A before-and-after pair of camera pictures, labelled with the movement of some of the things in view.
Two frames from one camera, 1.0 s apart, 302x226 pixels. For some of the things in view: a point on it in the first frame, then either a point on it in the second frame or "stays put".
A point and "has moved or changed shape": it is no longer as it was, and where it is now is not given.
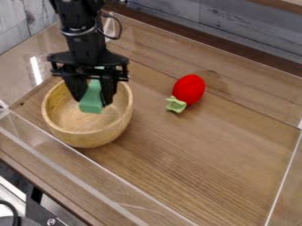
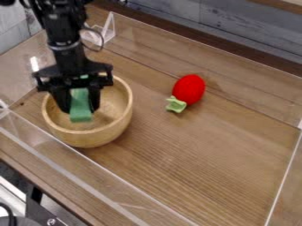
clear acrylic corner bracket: x=108 y=29 stays put
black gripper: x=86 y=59 to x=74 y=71
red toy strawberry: x=187 y=91 stays put
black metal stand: x=35 y=210 stays put
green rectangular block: x=91 y=101 has moved or changed shape
